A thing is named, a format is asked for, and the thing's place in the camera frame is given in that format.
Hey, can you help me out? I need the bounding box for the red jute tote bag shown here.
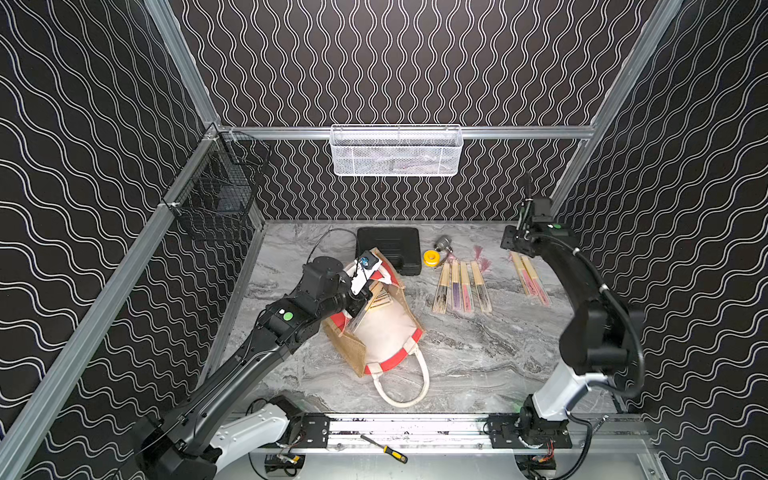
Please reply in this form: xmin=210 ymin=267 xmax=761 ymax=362
xmin=322 ymin=248 xmax=430 ymax=409

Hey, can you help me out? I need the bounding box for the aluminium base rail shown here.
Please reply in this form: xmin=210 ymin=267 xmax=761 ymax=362
xmin=239 ymin=412 xmax=655 ymax=454

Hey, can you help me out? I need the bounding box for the bamboo fan pink stripe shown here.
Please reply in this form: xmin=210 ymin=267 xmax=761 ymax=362
xmin=522 ymin=256 xmax=551 ymax=307

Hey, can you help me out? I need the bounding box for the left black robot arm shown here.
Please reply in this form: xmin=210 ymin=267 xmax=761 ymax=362
xmin=130 ymin=251 xmax=383 ymax=479

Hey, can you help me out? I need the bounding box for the yellow thread seal tape spool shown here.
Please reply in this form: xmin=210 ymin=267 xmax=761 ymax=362
xmin=423 ymin=250 xmax=441 ymax=268

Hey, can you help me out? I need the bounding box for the aluminium frame corner post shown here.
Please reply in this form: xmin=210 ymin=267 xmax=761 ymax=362
xmin=551 ymin=0 xmax=683 ymax=216

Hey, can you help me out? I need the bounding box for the yellow black handled screwdriver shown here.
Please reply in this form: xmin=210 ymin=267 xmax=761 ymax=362
xmin=360 ymin=434 xmax=409 ymax=464

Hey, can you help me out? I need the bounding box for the black wire mesh basket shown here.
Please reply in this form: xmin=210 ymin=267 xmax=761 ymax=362
xmin=165 ymin=125 xmax=274 ymax=245

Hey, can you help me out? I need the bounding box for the bamboo fan floral white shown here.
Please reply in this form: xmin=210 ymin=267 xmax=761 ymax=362
xmin=432 ymin=262 xmax=451 ymax=314

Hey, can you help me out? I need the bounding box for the bamboo fan purple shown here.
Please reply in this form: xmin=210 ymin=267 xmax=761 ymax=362
xmin=451 ymin=260 xmax=463 ymax=312

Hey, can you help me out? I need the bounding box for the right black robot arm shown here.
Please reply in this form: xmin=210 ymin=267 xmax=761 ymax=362
xmin=501 ymin=197 xmax=646 ymax=448

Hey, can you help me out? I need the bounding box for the bamboo fan grey floral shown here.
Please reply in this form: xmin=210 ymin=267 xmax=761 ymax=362
xmin=470 ymin=245 xmax=493 ymax=314

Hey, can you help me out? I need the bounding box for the white wire mesh basket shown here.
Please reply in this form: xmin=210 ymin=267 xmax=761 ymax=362
xmin=329 ymin=124 xmax=464 ymax=177

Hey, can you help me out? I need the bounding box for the black plastic tool case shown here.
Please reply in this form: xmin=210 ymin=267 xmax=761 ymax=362
xmin=355 ymin=227 xmax=422 ymax=276

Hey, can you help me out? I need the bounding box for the steel ball valve brown handle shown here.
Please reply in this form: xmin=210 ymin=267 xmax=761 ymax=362
xmin=434 ymin=235 xmax=453 ymax=266

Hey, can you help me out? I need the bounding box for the folding fans bundle in bag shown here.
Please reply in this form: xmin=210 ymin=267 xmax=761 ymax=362
xmin=366 ymin=288 xmax=393 ymax=311

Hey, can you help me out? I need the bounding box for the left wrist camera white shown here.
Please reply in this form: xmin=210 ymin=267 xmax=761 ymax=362
xmin=347 ymin=250 xmax=382 ymax=283

